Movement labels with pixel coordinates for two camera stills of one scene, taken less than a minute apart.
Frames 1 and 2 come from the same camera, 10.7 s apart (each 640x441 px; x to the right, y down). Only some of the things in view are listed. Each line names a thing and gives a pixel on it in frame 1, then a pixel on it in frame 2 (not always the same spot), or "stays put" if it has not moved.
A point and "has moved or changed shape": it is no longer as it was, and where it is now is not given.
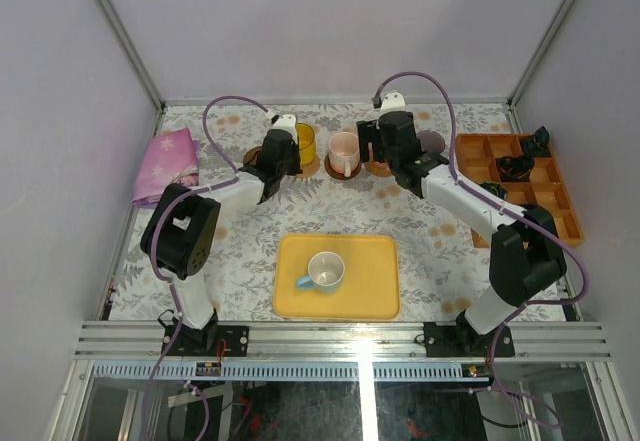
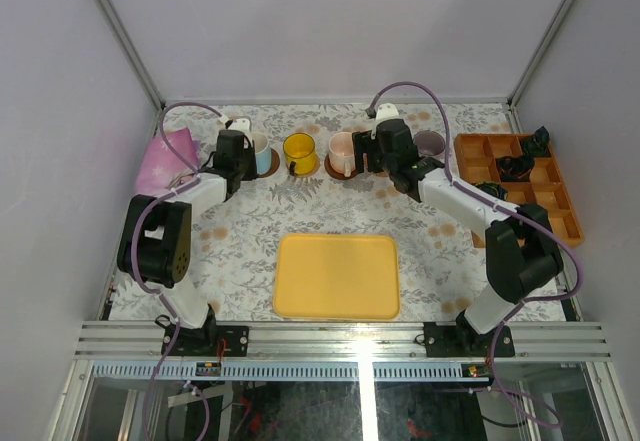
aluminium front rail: [114, 341] stays put
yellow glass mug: [307, 143] has moved or changed shape
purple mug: [431, 141] stays put
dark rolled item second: [515, 168] stays put
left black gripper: [282, 148] to [245, 159]
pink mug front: [344, 152] stays put
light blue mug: [326, 271] has moved or changed shape
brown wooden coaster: [341, 176] stays put
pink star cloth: [170, 160] stays put
